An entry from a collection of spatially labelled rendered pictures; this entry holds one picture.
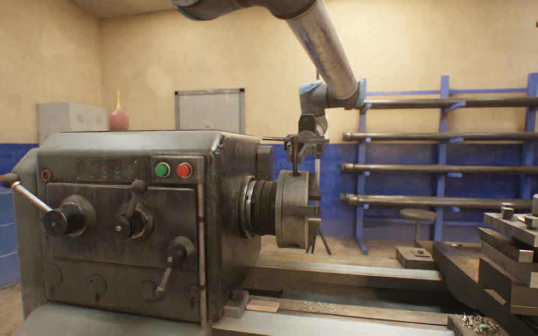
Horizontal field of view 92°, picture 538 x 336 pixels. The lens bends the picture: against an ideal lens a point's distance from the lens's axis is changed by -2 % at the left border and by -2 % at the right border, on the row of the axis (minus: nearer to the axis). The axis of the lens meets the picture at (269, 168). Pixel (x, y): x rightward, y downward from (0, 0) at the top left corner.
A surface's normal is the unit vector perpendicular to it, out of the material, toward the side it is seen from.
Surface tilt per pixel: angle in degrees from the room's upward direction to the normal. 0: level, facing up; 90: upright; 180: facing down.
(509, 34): 90
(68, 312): 0
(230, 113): 90
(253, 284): 90
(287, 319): 36
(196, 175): 90
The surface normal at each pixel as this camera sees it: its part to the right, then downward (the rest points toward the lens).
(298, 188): -0.14, -0.60
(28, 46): 0.98, 0.01
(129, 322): 0.00, -1.00
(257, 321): -0.11, -0.76
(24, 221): -0.18, 0.07
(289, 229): -0.18, 0.33
